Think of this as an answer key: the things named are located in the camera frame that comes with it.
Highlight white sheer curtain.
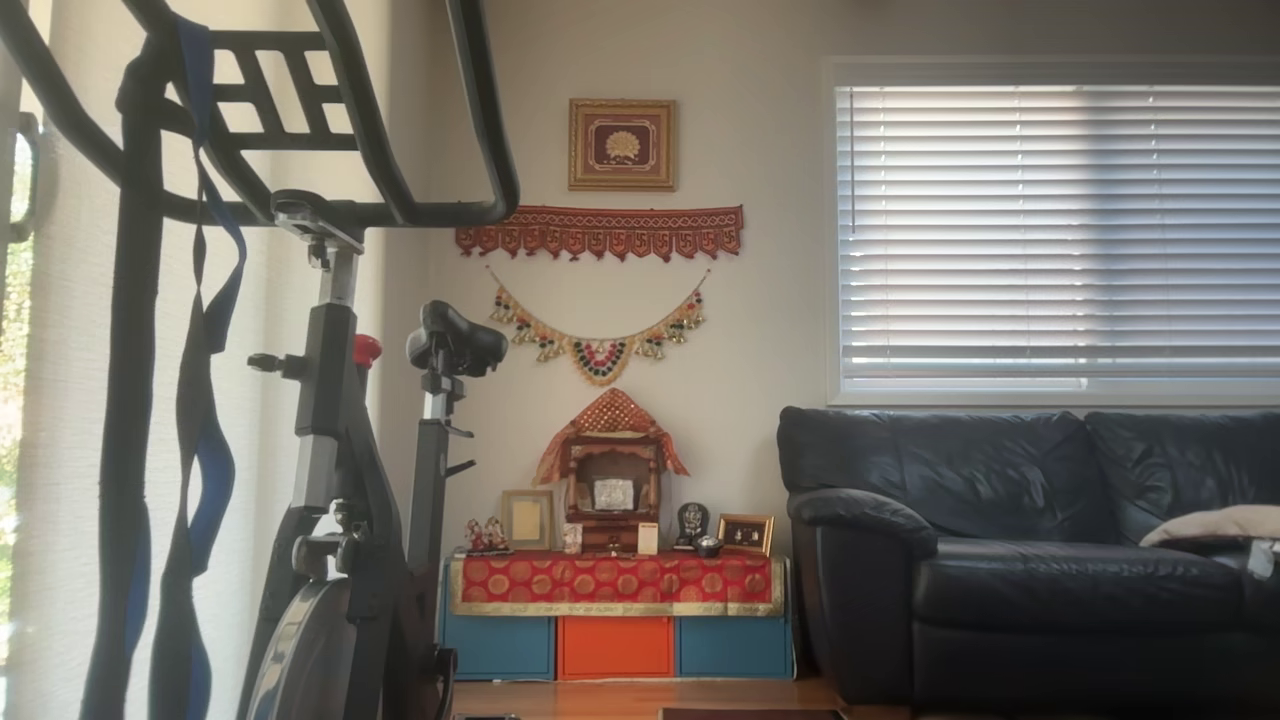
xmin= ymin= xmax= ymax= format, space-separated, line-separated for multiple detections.
xmin=0 ymin=0 xmax=441 ymax=720

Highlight orange storage bin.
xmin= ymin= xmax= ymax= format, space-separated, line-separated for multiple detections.
xmin=557 ymin=616 xmax=675 ymax=680

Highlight gold photo frame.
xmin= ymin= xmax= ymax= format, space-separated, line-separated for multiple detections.
xmin=717 ymin=513 xmax=775 ymax=557

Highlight red embroidered wall hanging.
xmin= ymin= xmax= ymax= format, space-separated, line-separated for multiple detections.
xmin=455 ymin=205 xmax=745 ymax=263

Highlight gold framed wall picture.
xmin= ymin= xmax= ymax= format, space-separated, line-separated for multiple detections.
xmin=568 ymin=98 xmax=678 ymax=192

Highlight red gold patterned cloth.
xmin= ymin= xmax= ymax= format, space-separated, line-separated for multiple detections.
xmin=448 ymin=553 xmax=787 ymax=617

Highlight black blue hanging strap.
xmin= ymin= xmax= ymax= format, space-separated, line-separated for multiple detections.
xmin=80 ymin=18 xmax=248 ymax=720

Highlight blue storage bin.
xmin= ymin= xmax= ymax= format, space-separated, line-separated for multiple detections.
xmin=443 ymin=615 xmax=555 ymax=681
xmin=677 ymin=616 xmax=793 ymax=679

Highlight white window frame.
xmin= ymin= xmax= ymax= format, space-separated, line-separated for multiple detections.
xmin=825 ymin=57 xmax=1280 ymax=407

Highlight black exercise bike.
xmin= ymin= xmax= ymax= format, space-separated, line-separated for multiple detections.
xmin=0 ymin=0 xmax=521 ymax=720

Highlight pale picture frame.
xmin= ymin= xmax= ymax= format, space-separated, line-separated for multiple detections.
xmin=501 ymin=489 xmax=554 ymax=551

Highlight black leather sofa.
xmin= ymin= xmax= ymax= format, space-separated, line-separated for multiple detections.
xmin=777 ymin=405 xmax=1280 ymax=713

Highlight beaded garland wall hanging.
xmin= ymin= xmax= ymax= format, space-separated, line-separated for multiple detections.
xmin=487 ymin=266 xmax=712 ymax=387

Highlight white window blinds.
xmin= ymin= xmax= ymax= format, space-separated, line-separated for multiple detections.
xmin=836 ymin=85 xmax=1280 ymax=393

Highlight beige cushion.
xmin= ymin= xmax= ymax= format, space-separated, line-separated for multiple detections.
xmin=1140 ymin=504 xmax=1280 ymax=549

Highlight wooden shrine with red canopy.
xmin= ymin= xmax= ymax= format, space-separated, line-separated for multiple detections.
xmin=533 ymin=388 xmax=691 ymax=554

